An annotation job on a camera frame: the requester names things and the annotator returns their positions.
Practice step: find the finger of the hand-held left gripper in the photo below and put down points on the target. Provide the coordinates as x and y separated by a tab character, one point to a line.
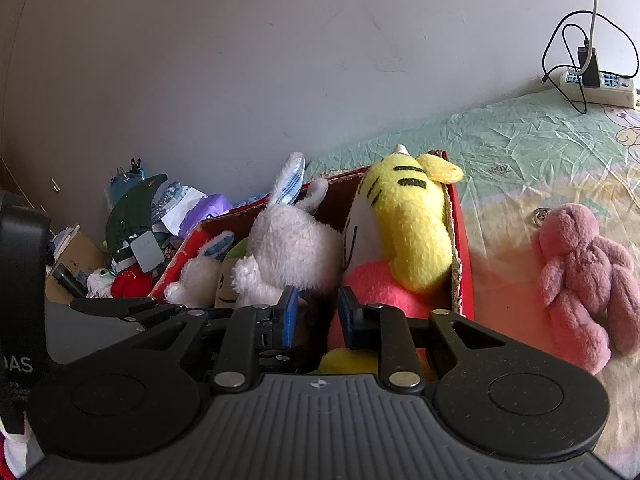
110	306
152	316

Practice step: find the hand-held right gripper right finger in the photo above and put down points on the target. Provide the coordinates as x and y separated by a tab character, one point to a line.
347	316

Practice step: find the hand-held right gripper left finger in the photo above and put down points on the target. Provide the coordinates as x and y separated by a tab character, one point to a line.
287	316

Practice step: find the green and white plush toy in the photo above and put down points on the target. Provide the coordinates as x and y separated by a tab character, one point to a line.
231	280

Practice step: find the white rabbit plush toy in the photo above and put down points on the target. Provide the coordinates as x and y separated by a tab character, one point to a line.
290	245

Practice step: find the yellow tiger plush toy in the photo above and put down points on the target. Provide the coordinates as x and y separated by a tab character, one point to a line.
405	210

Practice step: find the red cardboard box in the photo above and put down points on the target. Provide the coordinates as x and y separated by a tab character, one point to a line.
464	260

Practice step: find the white cloth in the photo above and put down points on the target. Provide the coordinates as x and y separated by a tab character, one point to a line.
101	282

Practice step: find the red cloth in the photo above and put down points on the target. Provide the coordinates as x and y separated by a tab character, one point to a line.
131	285

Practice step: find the black flashlight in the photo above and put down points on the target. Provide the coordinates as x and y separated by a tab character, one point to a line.
67	277

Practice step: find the brown cardboard box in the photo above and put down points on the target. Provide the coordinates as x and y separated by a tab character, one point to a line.
82	252

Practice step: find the small white plush toy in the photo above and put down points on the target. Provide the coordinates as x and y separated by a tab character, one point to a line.
197	275

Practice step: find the white square device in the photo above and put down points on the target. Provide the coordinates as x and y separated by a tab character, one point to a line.
146	252

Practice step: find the wooden cabinet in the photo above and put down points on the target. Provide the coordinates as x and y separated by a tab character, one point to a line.
30	185

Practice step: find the dark green cap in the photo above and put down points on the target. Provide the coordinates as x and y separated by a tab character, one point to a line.
130	210

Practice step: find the blue striped cloth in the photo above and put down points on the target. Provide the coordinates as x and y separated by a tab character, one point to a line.
172	195

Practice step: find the purple packet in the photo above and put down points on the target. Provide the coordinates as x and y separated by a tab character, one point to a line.
210	207

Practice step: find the black clips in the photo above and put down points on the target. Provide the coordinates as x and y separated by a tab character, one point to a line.
135	165

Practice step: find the red and white clothing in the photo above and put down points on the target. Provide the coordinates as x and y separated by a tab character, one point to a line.
12	455

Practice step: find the pink plush toy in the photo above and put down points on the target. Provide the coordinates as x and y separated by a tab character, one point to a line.
580	270

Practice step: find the black charger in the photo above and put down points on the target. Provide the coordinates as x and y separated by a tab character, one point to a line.
589	67

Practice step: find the white power strip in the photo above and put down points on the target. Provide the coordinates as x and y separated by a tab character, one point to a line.
615	91

